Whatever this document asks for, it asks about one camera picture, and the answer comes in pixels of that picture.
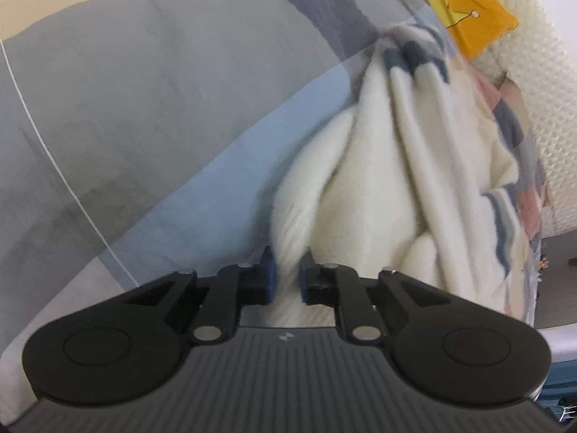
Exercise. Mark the cream sweater with blue-grey stripes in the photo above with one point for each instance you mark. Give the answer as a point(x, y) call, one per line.
point(383, 189)

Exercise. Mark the patchwork checked pillow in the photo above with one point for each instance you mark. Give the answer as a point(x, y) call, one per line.
point(514, 117)

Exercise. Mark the cream quilted headboard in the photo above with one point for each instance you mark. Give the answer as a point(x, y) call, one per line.
point(554, 121)

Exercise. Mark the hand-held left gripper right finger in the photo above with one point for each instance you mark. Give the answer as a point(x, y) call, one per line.
point(306, 275)

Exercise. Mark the blue tray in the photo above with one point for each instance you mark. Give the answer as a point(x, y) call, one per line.
point(559, 388)

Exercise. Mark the yellow crown print pillow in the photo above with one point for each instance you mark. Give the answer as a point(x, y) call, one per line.
point(478, 22)

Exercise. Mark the grey wardrobe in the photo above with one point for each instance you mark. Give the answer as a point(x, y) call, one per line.
point(561, 288)

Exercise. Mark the patchwork checked duvet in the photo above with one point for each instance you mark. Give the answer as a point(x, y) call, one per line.
point(135, 99)

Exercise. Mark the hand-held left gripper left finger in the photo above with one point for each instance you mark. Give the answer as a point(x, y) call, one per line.
point(269, 275)

